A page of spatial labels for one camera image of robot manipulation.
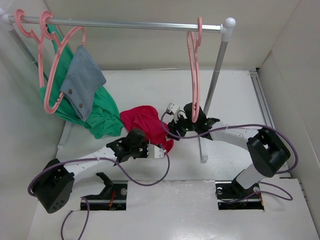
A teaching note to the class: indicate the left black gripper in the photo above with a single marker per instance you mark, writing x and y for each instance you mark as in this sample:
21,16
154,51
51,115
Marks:
144,155

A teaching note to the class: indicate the pink hanger with clothes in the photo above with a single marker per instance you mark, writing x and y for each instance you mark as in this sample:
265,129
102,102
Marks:
60,47

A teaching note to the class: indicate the red t shirt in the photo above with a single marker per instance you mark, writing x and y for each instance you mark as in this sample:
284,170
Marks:
146,119

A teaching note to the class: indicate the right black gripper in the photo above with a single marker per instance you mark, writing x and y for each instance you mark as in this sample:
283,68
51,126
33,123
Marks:
173,126

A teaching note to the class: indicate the aluminium rail right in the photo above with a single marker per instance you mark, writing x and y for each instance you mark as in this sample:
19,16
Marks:
262,102

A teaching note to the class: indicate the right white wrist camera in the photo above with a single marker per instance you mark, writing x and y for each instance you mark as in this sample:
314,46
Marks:
172,109

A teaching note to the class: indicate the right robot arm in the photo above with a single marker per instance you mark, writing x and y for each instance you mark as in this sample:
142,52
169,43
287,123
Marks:
264,144

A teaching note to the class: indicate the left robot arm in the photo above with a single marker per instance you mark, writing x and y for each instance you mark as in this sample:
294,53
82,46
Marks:
54,185

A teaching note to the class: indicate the blue denim garment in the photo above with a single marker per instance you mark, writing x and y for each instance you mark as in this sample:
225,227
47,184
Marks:
84,77

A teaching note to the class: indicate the silver clothes rack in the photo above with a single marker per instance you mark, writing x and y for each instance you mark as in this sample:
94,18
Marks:
30,27

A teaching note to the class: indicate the green t shirt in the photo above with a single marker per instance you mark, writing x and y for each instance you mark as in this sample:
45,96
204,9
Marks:
104,119

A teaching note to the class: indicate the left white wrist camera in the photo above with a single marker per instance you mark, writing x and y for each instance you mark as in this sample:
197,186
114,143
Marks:
155,151

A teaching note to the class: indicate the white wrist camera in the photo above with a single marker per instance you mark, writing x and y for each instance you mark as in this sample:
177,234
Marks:
155,151
172,109

